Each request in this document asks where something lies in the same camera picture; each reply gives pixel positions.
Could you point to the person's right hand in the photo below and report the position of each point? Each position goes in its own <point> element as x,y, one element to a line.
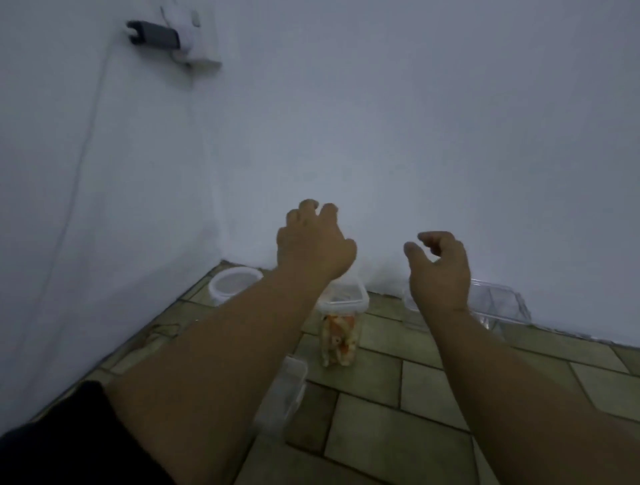
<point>445,285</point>

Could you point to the tall clear jar with snacks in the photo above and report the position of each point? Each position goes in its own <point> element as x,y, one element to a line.
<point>340,362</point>

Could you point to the square clear plastic container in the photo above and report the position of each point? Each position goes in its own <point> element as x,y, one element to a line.
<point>492,325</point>

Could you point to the person's right forearm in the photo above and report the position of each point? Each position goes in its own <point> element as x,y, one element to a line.
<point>525,409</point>

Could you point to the small square white-rimmed lid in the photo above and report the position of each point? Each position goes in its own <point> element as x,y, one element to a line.
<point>350,297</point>

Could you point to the low square clear container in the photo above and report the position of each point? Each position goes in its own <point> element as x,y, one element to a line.
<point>275,414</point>

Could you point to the person's black clothing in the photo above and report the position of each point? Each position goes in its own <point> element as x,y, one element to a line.
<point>75,439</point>

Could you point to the heap of colorful snack packets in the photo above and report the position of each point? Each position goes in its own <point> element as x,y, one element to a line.
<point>337,340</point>

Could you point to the person's left hand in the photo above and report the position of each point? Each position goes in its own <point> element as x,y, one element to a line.
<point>315,245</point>

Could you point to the person's left forearm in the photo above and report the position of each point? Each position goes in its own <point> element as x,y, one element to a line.
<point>210,380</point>

